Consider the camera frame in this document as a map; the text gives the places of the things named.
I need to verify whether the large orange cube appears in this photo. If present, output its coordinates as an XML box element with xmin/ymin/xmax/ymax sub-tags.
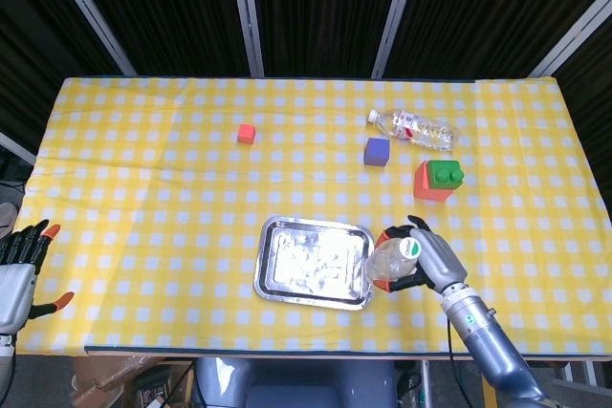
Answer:
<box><xmin>413</xmin><ymin>160</ymin><xmax>455</xmax><ymax>202</ymax></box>

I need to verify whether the blue cube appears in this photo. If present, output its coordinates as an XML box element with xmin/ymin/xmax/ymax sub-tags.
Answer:
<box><xmin>363</xmin><ymin>137</ymin><xmax>391</xmax><ymax>168</ymax></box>

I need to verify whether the beige shoe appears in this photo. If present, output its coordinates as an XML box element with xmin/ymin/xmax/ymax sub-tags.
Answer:
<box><xmin>0</xmin><ymin>202</ymin><xmax>19</xmax><ymax>237</ymax></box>

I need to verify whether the clear bottle with red label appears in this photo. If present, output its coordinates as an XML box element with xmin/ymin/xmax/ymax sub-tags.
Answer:
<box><xmin>366</xmin><ymin>108</ymin><xmax>461</xmax><ymax>153</ymax></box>

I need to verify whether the silver partition post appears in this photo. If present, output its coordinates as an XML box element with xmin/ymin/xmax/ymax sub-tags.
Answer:
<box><xmin>227</xmin><ymin>0</ymin><xmax>266</xmax><ymax>78</ymax></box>
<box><xmin>529</xmin><ymin>0</ymin><xmax>612</xmax><ymax>78</ymax></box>
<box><xmin>0</xmin><ymin>131</ymin><xmax>37</xmax><ymax>165</ymax></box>
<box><xmin>40</xmin><ymin>0</ymin><xmax>138</xmax><ymax>77</ymax></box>
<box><xmin>371</xmin><ymin>0</ymin><xmax>425</xmax><ymax>79</ymax></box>

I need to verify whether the yellow white checkered tablecloth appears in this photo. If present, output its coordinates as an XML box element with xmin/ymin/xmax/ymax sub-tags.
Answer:
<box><xmin>10</xmin><ymin>75</ymin><xmax>612</xmax><ymax>356</ymax></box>

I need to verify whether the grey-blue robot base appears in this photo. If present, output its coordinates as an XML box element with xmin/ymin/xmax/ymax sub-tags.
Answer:
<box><xmin>192</xmin><ymin>357</ymin><xmax>401</xmax><ymax>408</ymax></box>

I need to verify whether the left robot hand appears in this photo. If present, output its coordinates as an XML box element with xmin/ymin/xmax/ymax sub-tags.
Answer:
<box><xmin>0</xmin><ymin>219</ymin><xmax>77</xmax><ymax>335</ymax></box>

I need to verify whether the clear bottle with green-white cap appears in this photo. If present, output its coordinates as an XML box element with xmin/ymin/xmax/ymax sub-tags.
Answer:
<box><xmin>365</xmin><ymin>237</ymin><xmax>424</xmax><ymax>282</ymax></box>

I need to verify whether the rectangular metal tray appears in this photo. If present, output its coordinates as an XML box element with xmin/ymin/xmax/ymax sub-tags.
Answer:
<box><xmin>252</xmin><ymin>215</ymin><xmax>376</xmax><ymax>311</ymax></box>

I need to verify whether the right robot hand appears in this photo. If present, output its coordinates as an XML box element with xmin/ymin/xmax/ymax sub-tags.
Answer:
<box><xmin>374</xmin><ymin>215</ymin><xmax>469</xmax><ymax>295</ymax></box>

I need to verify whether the grey metal table leg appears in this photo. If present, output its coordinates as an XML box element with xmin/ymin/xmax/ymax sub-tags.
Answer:
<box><xmin>418</xmin><ymin>359</ymin><xmax>434</xmax><ymax>408</ymax></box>

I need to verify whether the green toy brick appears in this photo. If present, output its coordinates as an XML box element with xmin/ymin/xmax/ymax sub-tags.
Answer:
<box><xmin>426</xmin><ymin>160</ymin><xmax>466</xmax><ymax>191</ymax></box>

